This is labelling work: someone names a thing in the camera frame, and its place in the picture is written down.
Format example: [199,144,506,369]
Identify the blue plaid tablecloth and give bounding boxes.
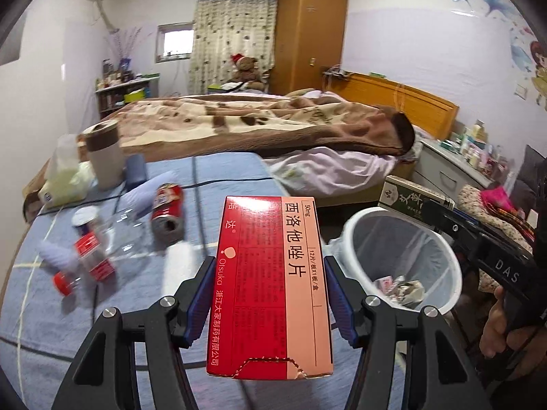
[0,154,411,410]

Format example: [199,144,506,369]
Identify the cartoon girl wall sticker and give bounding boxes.
[510,30,547,112]

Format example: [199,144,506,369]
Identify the small dark box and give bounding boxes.
[378,175,456,225]

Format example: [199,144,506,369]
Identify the red pink medicine box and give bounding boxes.
[206,195,335,382]

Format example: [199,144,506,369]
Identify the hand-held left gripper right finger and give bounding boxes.
[322,255,492,410]

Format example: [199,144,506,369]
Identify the white desk shelf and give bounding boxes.
[95,74,161,120]

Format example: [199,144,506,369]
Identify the row of bottles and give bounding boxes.
[96,60,137,90]

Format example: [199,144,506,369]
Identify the group of medicine boxes and bottles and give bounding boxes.
[442,122,509,178]

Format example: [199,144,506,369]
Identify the brown patterned blanket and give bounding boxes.
[83,90,414,159]

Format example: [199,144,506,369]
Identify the wooden wardrobe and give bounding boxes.
[273,0,351,97]

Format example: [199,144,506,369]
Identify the small window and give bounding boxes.
[156,23,193,63]

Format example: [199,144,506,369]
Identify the pale pink bed sheet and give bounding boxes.
[265,134,422,199]

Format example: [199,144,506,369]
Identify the vase with purple flower branches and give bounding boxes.
[105,26,144,73]

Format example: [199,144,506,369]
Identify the dark blue case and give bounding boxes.
[124,154,149,189]

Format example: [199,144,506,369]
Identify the person's right hand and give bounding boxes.
[479,286,520,359]

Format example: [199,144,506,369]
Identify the dark grey panel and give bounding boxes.
[508,145,547,240]

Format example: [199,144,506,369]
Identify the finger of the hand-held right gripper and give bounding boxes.
[421,200,483,240]

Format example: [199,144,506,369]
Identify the beige floral jacket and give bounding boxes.
[457,184,535,291]

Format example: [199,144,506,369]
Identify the white tissue pack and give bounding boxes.
[38,134,95,210]

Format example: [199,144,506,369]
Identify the beige tumbler brown lid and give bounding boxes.
[83,120,125,191]

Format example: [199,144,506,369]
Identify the pink striped cloth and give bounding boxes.
[481,184,535,240]

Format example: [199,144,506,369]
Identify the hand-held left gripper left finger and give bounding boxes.
[51,256,216,410]

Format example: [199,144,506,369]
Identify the wooden bed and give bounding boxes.
[81,72,460,206]

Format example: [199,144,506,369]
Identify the red drink can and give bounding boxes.
[150,183,185,242]

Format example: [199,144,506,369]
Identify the clear plastic bottle red label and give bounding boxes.
[52,209,142,297]

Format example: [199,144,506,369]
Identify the white round trash bin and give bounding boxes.
[329,207,464,314]

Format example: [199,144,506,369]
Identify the grey drawer nightstand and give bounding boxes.
[412,137,511,197]

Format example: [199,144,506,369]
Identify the blue beige patterned curtain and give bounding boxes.
[188,0,278,97]

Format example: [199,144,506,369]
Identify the brown teddy bear red hat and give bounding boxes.
[222,53,263,92]

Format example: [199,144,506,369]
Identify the air conditioner pipe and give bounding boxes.
[92,0,120,35]

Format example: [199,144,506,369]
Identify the crushed white green carton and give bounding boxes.
[395,279,426,308]

